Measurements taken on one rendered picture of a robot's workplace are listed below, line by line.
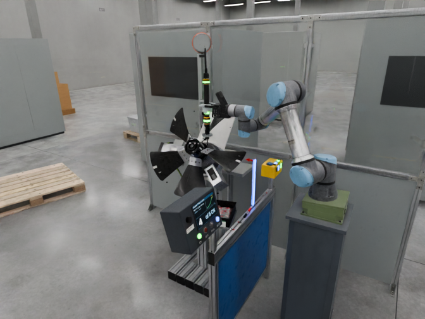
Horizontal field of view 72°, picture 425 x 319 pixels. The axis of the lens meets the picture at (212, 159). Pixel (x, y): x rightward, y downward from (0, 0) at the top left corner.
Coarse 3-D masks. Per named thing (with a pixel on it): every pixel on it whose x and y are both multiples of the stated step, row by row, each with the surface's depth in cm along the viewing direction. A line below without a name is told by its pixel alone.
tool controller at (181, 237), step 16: (192, 192) 134; (208, 192) 131; (176, 208) 119; (192, 208) 121; (208, 208) 130; (176, 224) 117; (192, 224) 120; (208, 224) 130; (176, 240) 120; (192, 240) 120
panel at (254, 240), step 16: (256, 224) 205; (240, 240) 185; (256, 240) 212; (224, 256) 167; (240, 256) 190; (256, 256) 218; (224, 272) 171; (240, 272) 195; (256, 272) 225; (224, 288) 175; (240, 288) 201; (224, 304) 180; (240, 304) 207
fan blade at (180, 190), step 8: (192, 168) 200; (200, 168) 203; (184, 176) 197; (192, 176) 198; (200, 176) 200; (184, 184) 195; (192, 184) 196; (200, 184) 198; (176, 192) 193; (184, 192) 193
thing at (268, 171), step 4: (268, 160) 215; (272, 160) 215; (276, 160) 215; (280, 160) 215; (264, 164) 209; (276, 164) 208; (264, 168) 208; (268, 168) 206; (272, 168) 205; (280, 168) 215; (264, 172) 209; (268, 172) 207; (272, 172) 206; (276, 172) 209; (264, 176) 210; (268, 176) 208; (272, 176) 207
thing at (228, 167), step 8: (216, 152) 199; (224, 152) 200; (232, 152) 199; (240, 152) 198; (216, 160) 191; (224, 160) 191; (232, 160) 191; (240, 160) 190; (224, 168) 186; (232, 168) 186
